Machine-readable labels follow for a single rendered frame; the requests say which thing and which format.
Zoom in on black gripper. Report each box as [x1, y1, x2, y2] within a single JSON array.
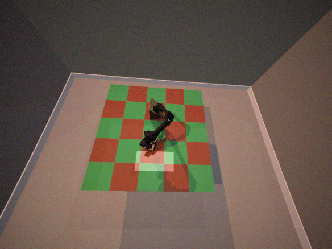
[[146, 142, 152, 149]]

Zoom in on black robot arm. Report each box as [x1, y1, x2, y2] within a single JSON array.
[[140, 103, 175, 147]]

